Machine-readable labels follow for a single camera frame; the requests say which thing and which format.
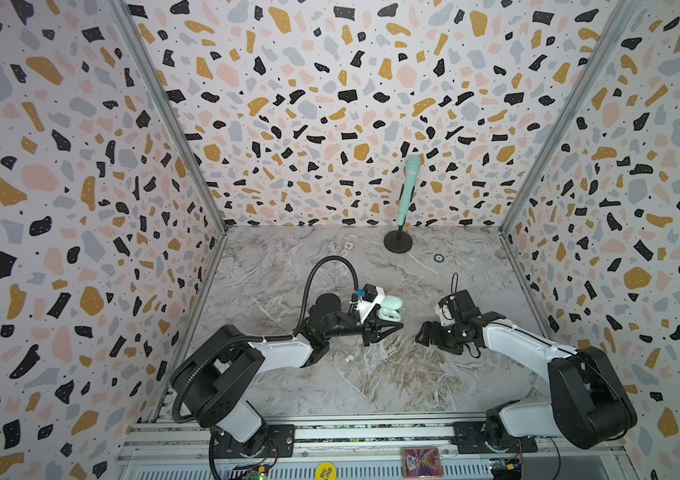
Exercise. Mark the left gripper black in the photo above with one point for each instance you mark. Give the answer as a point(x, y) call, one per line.
point(372, 329)

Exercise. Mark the black microphone stand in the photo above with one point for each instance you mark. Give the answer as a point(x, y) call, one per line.
point(398, 241)

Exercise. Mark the pink square tag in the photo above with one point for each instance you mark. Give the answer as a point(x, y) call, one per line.
point(422, 463)

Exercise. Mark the mint green earbud case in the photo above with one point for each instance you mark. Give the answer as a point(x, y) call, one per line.
point(389, 309)

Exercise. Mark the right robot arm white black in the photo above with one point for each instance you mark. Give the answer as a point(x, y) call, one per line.
point(587, 402)

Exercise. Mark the yellow round sticker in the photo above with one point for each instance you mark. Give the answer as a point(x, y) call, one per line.
point(326, 471)

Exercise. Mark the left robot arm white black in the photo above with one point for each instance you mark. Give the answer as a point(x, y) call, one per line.
point(211, 384)

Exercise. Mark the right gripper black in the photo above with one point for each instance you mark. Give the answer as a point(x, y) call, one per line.
point(443, 336)

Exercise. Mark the mint green microphone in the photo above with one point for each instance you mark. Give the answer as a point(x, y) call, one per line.
point(411, 175)

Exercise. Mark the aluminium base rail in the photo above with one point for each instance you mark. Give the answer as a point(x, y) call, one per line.
point(361, 447)

